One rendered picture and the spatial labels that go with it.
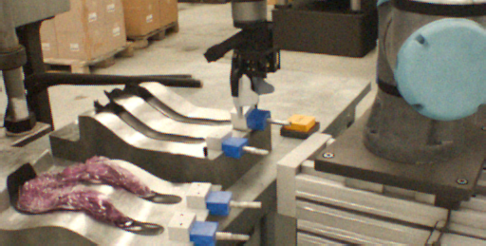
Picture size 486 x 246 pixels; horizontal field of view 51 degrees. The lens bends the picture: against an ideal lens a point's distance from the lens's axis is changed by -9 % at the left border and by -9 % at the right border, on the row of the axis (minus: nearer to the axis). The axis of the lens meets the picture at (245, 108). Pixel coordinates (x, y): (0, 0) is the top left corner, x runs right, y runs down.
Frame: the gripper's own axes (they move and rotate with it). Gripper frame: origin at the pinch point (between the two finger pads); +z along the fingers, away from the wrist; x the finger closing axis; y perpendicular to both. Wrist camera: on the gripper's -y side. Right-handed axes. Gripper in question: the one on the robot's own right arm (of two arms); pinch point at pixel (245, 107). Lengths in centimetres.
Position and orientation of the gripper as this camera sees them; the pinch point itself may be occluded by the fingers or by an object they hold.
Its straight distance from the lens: 124.4
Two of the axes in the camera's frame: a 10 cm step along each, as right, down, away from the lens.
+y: 8.8, 1.2, -4.6
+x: 4.7, -3.3, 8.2
